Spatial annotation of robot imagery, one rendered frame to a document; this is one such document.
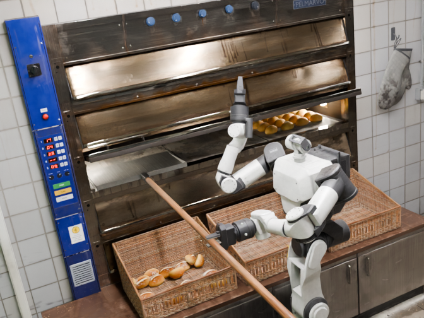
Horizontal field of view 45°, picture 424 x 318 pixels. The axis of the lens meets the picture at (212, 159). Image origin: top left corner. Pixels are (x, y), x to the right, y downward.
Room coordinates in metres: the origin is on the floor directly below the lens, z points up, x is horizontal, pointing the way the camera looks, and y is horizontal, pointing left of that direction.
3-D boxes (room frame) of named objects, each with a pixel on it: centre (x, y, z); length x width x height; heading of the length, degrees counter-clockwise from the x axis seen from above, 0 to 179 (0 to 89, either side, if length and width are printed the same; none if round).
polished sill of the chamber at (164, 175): (3.05, -0.13, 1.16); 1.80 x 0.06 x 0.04; 113
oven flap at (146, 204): (3.03, -0.13, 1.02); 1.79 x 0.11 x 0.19; 113
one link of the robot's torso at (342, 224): (2.21, -0.48, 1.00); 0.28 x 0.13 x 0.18; 113
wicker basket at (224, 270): (2.56, 0.29, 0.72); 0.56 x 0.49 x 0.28; 114
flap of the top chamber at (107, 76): (3.03, -0.13, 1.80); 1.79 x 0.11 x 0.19; 113
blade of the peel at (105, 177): (2.96, 0.47, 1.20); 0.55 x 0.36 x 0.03; 112
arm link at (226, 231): (1.96, -0.05, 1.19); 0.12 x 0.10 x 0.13; 112
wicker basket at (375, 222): (3.02, -0.80, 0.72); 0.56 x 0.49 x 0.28; 112
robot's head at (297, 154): (2.18, -0.39, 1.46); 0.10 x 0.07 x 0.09; 27
